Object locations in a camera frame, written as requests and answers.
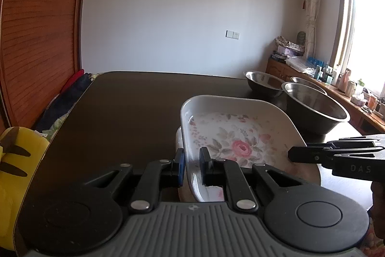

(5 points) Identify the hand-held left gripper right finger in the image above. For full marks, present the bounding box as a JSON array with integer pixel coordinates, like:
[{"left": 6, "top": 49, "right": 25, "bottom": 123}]
[{"left": 199, "top": 147, "right": 307, "bottom": 212}]

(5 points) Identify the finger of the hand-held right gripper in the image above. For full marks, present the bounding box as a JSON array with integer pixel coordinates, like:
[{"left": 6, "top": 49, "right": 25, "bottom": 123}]
[{"left": 288, "top": 134, "right": 385, "bottom": 165}]

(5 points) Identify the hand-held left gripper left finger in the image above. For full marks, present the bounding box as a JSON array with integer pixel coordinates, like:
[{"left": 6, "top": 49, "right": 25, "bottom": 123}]
[{"left": 80, "top": 148, "right": 185, "bottom": 214}]

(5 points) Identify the large steel bowl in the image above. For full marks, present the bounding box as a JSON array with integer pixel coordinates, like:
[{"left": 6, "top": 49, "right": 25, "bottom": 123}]
[{"left": 282, "top": 82, "right": 351, "bottom": 135}]

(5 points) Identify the small steel bowl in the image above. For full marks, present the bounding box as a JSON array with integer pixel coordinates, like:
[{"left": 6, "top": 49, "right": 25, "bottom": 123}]
[{"left": 290, "top": 76, "right": 327, "bottom": 95}]

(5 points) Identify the medium steel bowl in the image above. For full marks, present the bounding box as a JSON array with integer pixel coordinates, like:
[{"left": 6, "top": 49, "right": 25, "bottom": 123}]
[{"left": 245, "top": 71, "right": 285, "bottom": 99}]

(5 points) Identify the row of toiletry bottles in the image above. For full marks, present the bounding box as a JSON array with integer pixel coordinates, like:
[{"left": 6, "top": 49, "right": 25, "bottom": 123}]
[{"left": 307, "top": 56, "right": 385, "bottom": 117}]

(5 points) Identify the wooden low cabinet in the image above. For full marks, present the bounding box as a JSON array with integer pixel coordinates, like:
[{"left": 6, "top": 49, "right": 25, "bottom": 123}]
[{"left": 266, "top": 60, "right": 385, "bottom": 137}]

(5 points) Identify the clear plastic bag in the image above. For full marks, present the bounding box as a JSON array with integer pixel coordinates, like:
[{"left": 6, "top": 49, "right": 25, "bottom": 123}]
[{"left": 286, "top": 56, "right": 316, "bottom": 72}]

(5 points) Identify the purple box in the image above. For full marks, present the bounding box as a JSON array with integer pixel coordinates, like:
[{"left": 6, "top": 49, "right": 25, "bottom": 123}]
[{"left": 277, "top": 46, "right": 303, "bottom": 57}]

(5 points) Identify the stack of newspapers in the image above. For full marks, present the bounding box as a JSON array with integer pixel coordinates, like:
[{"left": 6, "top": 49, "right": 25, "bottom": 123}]
[{"left": 275, "top": 37, "right": 304, "bottom": 50}]

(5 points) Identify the wooden framed window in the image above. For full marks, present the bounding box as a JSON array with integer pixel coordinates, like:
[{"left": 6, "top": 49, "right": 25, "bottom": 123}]
[{"left": 331, "top": 0, "right": 385, "bottom": 95}]

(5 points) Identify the floral bedsheet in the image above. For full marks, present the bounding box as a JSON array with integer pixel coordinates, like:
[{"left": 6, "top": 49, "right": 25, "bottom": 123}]
[{"left": 40, "top": 112, "right": 70, "bottom": 141}]

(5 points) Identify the dark blue cloth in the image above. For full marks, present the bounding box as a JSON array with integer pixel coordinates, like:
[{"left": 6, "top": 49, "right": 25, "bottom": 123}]
[{"left": 34, "top": 73, "right": 94, "bottom": 132}]

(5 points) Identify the patterned beige curtain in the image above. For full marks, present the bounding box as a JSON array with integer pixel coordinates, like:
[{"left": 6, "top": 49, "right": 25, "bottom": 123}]
[{"left": 302, "top": 0, "right": 322, "bottom": 59}]

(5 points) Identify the yellow plush toy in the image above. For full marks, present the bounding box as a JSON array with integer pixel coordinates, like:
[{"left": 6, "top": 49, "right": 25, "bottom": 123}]
[{"left": 0, "top": 126, "right": 50, "bottom": 251}]

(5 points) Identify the wooden louvered wardrobe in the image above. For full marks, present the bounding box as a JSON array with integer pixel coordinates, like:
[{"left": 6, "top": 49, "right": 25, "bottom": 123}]
[{"left": 0, "top": 0, "right": 94, "bottom": 137}]

